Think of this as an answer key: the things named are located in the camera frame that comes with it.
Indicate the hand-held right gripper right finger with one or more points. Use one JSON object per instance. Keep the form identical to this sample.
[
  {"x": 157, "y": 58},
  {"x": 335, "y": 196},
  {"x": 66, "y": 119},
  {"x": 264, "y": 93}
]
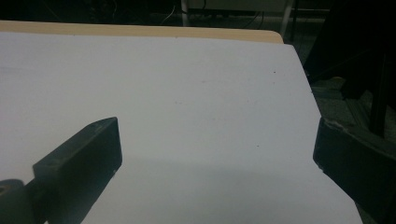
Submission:
[{"x": 355, "y": 168}]

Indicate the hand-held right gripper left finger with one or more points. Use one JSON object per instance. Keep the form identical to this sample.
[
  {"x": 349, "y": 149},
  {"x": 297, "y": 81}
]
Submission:
[{"x": 81, "y": 161}]

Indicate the white paper sheet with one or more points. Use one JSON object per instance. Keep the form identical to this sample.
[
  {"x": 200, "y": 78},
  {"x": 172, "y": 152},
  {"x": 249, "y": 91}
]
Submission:
[{"x": 193, "y": 99}]

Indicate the white metal stand leg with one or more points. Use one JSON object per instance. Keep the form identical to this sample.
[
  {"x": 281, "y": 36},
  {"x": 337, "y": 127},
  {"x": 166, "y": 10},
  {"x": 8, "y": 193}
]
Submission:
[
  {"x": 286, "y": 18},
  {"x": 185, "y": 14}
]

